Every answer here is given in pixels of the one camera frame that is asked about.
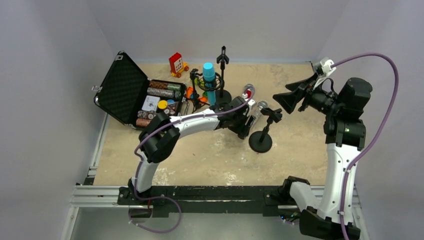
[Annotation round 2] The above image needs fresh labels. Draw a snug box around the black round-base mic stand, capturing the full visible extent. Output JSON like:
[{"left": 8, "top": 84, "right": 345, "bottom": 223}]
[{"left": 248, "top": 107, "right": 283, "bottom": 153}]

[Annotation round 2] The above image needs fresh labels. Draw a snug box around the silver glitter microphone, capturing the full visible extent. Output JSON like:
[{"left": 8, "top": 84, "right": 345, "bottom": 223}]
[{"left": 251, "top": 100, "right": 268, "bottom": 128}]

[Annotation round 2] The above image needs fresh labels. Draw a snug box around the blue toy microphone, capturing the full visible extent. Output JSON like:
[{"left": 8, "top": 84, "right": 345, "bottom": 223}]
[{"left": 202, "top": 62, "right": 216, "bottom": 106}]

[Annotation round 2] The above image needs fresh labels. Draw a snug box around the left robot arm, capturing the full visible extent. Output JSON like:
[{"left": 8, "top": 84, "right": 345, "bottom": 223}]
[{"left": 123, "top": 96, "right": 256, "bottom": 201}]

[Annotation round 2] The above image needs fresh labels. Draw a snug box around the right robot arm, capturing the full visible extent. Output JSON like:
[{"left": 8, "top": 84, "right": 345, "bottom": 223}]
[{"left": 273, "top": 75, "right": 373, "bottom": 240}]

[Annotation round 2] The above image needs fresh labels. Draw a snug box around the tall black mic stand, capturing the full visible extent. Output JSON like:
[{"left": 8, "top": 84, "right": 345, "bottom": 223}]
[{"left": 210, "top": 45, "right": 232, "bottom": 106}]

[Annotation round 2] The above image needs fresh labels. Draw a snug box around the red glitter microphone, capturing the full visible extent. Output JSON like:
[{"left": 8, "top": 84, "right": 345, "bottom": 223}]
[{"left": 243, "top": 84, "right": 255, "bottom": 98}]

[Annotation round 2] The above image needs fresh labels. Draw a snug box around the red toy block house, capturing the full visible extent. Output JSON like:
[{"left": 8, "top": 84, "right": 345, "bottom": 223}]
[{"left": 168, "top": 52, "right": 190, "bottom": 78}]

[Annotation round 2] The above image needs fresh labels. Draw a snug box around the black poker chip case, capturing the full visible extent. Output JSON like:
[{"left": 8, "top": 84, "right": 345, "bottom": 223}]
[{"left": 92, "top": 51, "right": 187, "bottom": 130}]

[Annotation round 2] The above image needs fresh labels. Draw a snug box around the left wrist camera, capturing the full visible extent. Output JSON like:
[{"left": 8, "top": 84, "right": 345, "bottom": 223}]
[{"left": 241, "top": 91, "right": 257, "bottom": 108}]

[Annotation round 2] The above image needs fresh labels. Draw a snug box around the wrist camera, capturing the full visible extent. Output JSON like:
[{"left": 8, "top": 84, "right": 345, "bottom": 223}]
[
  {"left": 312, "top": 57, "right": 337, "bottom": 90},
  {"left": 241, "top": 91, "right": 257, "bottom": 108}
]

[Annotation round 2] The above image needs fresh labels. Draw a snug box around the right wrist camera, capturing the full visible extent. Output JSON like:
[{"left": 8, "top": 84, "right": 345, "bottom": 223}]
[{"left": 312, "top": 57, "right": 337, "bottom": 90}]

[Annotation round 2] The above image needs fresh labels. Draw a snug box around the tripod shock-mount mic stand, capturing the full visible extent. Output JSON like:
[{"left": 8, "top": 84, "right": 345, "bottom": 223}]
[{"left": 189, "top": 68, "right": 220, "bottom": 114}]

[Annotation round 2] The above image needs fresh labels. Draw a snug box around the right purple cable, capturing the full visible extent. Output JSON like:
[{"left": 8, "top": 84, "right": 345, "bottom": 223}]
[{"left": 331, "top": 52, "right": 400, "bottom": 240}]

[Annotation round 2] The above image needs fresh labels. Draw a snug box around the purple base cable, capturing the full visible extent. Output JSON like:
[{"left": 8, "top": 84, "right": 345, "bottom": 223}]
[{"left": 128, "top": 195, "right": 183, "bottom": 235}]

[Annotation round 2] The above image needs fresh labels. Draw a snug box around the black base frame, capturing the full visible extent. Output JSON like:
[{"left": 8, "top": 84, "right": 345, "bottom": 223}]
[{"left": 67, "top": 184, "right": 362, "bottom": 220}]

